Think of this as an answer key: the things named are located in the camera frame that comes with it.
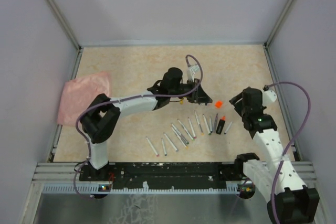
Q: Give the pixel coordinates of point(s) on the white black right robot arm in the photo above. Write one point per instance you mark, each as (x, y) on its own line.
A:
(288, 198)

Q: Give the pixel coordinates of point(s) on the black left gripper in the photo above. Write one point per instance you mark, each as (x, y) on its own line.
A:
(198, 95)

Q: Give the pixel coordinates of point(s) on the light green capped marker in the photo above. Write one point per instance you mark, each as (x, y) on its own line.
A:
(185, 129)

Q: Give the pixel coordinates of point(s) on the pink cloth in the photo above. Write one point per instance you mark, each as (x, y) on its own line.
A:
(78, 94)

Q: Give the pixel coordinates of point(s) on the dark green capped marker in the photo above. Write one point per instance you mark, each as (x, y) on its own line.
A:
(207, 125)

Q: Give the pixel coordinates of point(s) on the grey blue capped marker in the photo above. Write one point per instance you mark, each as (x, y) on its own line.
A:
(171, 142)

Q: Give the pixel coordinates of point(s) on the yellow capped white marker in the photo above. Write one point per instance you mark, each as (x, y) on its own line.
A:
(178, 136)

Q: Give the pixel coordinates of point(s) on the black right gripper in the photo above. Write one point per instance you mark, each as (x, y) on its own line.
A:
(238, 98)

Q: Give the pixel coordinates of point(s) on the black capped white marker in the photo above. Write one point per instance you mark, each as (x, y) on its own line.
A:
(211, 124)

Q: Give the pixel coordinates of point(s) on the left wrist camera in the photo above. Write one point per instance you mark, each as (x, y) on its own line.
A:
(191, 71)

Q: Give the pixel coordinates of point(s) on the orange highlighter cap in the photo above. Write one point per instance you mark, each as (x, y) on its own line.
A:
(218, 104)

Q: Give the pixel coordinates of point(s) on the orange highlighter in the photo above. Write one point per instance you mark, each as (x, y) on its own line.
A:
(220, 125)

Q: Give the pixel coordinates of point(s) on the grey purple pen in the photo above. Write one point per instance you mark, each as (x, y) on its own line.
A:
(215, 122)

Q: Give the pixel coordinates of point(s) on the aluminium frame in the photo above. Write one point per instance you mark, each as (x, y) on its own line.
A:
(195, 24)

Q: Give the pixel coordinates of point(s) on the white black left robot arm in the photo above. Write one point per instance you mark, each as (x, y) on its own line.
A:
(97, 123)

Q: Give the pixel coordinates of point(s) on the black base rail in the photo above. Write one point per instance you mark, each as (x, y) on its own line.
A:
(180, 175)

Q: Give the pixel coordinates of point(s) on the pink capped marker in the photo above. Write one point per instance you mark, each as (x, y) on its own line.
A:
(192, 129)

